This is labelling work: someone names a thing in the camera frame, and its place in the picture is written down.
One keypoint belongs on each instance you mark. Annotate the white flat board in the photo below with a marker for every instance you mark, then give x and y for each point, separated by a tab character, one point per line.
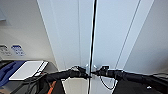
28	70

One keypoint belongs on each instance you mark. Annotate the blue plastic object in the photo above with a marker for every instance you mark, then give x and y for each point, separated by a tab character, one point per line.
8	71

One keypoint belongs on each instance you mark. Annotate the white wardrobe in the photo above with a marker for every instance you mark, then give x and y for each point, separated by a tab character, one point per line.
141	13

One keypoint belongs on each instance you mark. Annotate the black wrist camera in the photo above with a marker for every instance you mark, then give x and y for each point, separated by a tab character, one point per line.
81	68
104	67

